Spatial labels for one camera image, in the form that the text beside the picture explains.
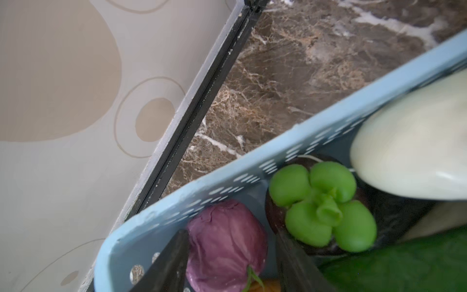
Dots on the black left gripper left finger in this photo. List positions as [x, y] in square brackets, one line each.
[168, 272]

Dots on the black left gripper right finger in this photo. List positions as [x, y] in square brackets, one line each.
[297, 271]

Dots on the purple cabbage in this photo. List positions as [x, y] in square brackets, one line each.
[228, 248]

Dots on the blue plastic basket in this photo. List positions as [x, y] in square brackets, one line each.
[328, 132]

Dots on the mangosteen with green calyx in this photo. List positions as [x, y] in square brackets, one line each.
[316, 200]

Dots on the green cucumber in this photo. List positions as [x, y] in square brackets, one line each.
[436, 263]

